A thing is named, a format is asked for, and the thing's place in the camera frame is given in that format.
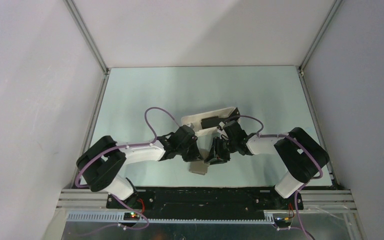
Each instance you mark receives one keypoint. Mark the circuit board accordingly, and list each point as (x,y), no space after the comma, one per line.
(131,216)
(285,219)

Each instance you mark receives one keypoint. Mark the white plastic tray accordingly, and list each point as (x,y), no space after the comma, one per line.
(193,121)

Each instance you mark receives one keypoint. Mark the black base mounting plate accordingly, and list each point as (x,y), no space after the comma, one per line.
(210,203)

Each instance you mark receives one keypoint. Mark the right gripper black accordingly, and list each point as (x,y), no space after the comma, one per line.
(216,156)

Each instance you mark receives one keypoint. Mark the aluminium frame rail front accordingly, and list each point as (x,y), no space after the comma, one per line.
(82,205)

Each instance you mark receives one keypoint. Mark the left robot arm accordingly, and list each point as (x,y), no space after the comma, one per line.
(100,164)

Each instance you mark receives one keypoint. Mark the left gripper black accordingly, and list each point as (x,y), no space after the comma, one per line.
(195,154)

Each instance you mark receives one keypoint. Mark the left circuit board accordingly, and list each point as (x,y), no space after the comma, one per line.
(131,216)

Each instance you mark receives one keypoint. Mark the beige card holder wallet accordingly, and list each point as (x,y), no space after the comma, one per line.
(200,167)

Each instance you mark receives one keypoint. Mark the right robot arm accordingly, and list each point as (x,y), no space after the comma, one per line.
(302,156)

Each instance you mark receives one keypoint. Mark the black credit cards stack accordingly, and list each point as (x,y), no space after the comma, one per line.
(212,122)

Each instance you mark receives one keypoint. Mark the right circuit board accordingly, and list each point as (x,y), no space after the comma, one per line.
(285,219)

